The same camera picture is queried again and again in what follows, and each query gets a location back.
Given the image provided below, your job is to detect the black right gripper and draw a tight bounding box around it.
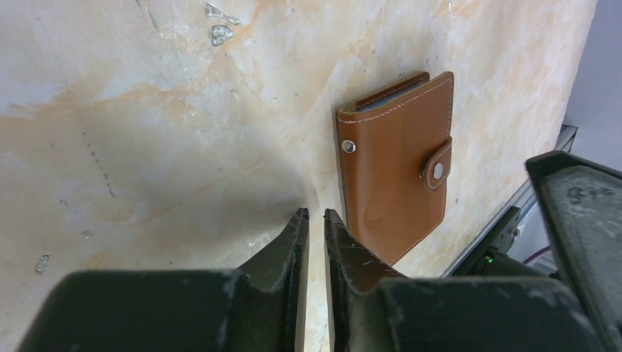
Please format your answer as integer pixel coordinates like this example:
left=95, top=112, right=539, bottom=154
left=449, top=150, right=621, bottom=351

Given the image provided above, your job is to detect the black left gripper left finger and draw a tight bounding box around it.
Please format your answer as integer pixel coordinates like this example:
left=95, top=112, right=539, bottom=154
left=18, top=208, right=310, bottom=351

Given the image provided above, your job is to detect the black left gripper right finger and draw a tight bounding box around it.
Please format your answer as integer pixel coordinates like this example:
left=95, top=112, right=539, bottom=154
left=324, top=209, right=603, bottom=351

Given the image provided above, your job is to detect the brown leather card holder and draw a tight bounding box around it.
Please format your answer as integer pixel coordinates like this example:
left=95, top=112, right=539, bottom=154
left=336, top=71, right=454, bottom=265

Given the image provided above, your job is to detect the aluminium frame rail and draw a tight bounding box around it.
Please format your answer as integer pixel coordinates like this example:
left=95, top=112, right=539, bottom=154
left=439, top=125, right=579, bottom=279

